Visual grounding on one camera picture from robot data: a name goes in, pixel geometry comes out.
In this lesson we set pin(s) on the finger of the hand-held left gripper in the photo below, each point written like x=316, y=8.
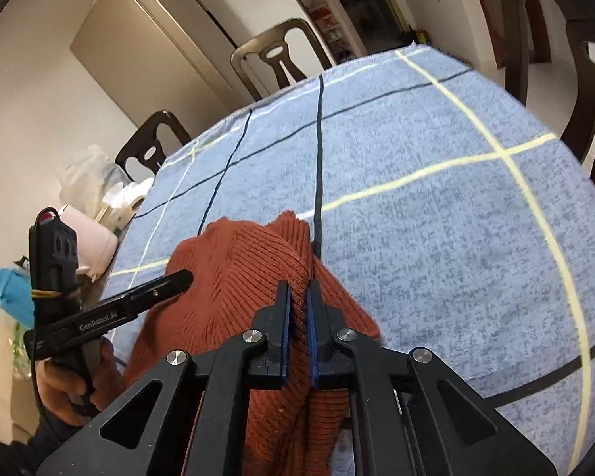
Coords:
x=158, y=290

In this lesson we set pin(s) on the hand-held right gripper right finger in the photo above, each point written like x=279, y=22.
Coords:
x=313, y=329

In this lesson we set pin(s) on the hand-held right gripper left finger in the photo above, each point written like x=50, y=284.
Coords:
x=285, y=327

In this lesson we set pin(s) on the rust red knit sweater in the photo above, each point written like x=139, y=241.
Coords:
x=238, y=267

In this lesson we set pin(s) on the person's left hand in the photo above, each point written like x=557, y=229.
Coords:
x=54, y=386

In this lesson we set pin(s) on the pale pink pot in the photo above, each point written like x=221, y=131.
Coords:
x=91, y=243

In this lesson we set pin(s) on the blue plastic bag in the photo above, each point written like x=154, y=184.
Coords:
x=12, y=292

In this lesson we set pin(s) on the clear plastic bag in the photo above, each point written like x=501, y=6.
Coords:
x=87, y=173

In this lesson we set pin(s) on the white paper towel roll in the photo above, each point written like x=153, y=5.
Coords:
x=129, y=198

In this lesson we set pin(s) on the dark brown dining chair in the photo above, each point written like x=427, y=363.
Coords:
x=270, y=39
x=144, y=134
x=510, y=34

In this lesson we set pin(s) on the blue checked blanket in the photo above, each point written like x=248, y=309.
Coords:
x=426, y=208

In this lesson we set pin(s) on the champagne refrigerator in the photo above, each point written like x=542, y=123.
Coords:
x=153, y=34

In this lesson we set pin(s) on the clutter on floor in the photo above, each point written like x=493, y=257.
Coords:
x=416, y=37

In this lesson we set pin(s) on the dark glass doorway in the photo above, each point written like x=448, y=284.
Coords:
x=357, y=0

